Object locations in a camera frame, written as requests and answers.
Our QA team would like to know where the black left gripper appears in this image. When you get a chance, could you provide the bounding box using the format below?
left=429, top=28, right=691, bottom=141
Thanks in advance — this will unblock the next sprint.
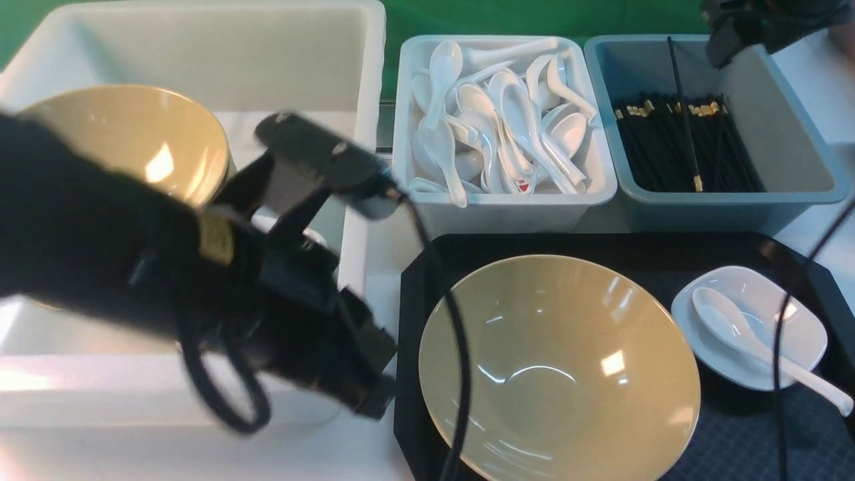
left=210, top=152, right=397, bottom=422

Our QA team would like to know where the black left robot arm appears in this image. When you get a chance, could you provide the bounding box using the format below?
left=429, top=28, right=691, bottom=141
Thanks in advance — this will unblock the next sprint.
left=2, top=112, right=402, bottom=434

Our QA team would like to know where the white square sauce dish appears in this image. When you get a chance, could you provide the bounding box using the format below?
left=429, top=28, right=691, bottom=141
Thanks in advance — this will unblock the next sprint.
left=671, top=265, right=828, bottom=391

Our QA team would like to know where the bundle of black chopsticks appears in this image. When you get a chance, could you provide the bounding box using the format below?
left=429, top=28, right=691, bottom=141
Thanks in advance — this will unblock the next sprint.
left=612, top=92, right=766, bottom=194

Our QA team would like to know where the white ceramic soup spoon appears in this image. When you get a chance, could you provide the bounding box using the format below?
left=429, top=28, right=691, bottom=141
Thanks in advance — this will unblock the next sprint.
left=692, top=287, right=853, bottom=417

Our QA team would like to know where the black cable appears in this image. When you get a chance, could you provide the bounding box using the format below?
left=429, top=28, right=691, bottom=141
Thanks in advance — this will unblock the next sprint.
left=177, top=190, right=472, bottom=481

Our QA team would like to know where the white plastic spoon bin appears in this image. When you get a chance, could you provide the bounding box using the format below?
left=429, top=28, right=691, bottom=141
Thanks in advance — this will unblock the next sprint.
left=391, top=35, right=619, bottom=238

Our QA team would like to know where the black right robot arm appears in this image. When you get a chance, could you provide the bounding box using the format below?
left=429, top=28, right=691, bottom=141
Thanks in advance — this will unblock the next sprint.
left=700, top=1, right=853, bottom=68

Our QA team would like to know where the stack of yellow bowls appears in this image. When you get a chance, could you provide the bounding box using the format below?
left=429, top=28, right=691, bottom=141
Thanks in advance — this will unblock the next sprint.
left=19, top=84, right=236, bottom=206

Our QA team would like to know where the blue plastic chopstick bin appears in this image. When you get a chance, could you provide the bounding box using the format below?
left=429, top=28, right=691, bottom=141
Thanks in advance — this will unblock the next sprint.
left=584, top=34, right=852, bottom=234

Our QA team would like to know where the yellow noodle bowl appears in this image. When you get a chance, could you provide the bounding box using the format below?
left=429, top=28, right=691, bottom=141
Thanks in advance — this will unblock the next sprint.
left=453, top=255, right=701, bottom=480

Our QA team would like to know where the pile of white spoons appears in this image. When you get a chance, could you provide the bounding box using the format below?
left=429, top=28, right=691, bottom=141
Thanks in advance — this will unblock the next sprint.
left=409, top=37, right=599, bottom=208

